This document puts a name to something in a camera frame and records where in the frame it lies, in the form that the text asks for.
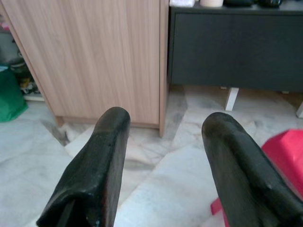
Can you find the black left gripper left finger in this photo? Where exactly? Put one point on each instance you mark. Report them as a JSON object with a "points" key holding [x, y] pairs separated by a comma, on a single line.
{"points": [[94, 170]]}

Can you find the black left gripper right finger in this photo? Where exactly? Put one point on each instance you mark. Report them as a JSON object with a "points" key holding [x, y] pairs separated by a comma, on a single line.
{"points": [[241, 179]]}

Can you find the red plastic stool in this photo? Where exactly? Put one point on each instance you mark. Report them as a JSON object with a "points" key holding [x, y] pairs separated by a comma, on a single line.
{"points": [[284, 153]]}

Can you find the white sideboard leg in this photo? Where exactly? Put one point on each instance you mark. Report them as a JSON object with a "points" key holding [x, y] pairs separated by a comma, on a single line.
{"points": [[231, 99]]}

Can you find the green plastic bag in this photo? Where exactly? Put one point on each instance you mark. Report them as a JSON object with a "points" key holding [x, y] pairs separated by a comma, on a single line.
{"points": [[9, 99]]}

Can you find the light wooden cabinet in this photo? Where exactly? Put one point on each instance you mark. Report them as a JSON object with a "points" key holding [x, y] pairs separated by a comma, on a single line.
{"points": [[94, 59]]}

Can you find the black low sideboard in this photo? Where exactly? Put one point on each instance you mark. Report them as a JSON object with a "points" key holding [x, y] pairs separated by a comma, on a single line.
{"points": [[236, 47]]}

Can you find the grey plastic container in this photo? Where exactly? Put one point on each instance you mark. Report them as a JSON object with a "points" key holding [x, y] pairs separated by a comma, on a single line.
{"points": [[7, 47]]}

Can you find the black desk item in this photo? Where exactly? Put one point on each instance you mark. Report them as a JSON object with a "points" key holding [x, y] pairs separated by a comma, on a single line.
{"points": [[270, 2]]}

